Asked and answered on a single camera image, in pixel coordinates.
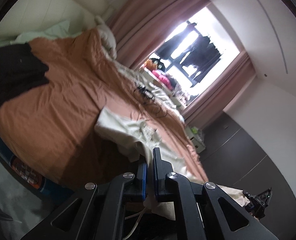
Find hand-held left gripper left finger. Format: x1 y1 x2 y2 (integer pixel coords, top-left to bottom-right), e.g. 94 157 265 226
20 161 148 240

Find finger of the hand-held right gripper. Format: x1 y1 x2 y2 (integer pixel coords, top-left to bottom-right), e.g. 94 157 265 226
243 187 274 219

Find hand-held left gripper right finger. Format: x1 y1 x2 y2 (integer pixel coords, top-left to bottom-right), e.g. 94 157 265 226
152 147 279 240

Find white zip jacket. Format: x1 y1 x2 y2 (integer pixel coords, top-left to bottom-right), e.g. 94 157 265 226
94 107 251 240

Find pile of patterned clothes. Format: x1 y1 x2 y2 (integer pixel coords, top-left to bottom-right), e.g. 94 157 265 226
167 76 191 105

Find white nightstand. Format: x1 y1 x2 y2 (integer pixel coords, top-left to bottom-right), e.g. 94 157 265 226
185 126 206 153

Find pink curtain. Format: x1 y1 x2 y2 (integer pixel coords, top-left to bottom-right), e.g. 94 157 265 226
182 52 251 123
110 0 212 68

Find orange blanket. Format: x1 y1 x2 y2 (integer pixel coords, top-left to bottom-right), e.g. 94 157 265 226
0 27 210 188

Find black plush toy with eyes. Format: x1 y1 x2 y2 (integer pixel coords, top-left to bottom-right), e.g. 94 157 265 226
148 57 167 72

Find dark hanging garment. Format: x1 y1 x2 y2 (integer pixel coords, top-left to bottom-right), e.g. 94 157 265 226
180 34 211 70
193 42 222 82

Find dark hanging coat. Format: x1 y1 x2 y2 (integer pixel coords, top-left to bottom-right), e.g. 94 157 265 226
158 21 198 60

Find beige plush toy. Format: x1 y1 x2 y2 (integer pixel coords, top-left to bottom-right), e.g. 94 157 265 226
95 16 118 59

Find black folded clothing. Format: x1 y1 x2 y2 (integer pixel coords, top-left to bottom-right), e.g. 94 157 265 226
0 43 50 115

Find mint green pillow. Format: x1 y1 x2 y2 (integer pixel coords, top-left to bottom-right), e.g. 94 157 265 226
14 20 87 42

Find cream padded headboard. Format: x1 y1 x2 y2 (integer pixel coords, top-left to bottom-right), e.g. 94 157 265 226
0 0 111 45

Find tangled black cables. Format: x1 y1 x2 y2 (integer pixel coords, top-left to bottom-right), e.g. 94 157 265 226
133 84 168 118

